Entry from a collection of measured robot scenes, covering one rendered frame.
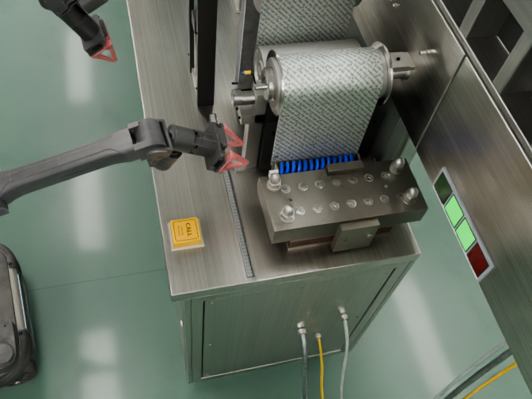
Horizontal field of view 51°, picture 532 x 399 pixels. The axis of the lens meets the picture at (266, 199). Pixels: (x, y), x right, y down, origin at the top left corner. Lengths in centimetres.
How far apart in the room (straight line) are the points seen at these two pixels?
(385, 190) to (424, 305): 115
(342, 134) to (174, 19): 83
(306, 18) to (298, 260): 60
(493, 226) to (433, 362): 133
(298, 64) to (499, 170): 47
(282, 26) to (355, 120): 29
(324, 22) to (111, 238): 144
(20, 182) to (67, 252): 125
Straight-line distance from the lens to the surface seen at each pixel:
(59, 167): 124
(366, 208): 139
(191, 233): 141
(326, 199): 137
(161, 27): 196
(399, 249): 151
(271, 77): 125
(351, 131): 140
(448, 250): 268
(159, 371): 224
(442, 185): 129
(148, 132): 121
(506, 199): 112
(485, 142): 115
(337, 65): 127
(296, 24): 143
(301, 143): 138
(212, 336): 170
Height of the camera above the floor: 215
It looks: 56 degrees down
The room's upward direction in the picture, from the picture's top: 11 degrees clockwise
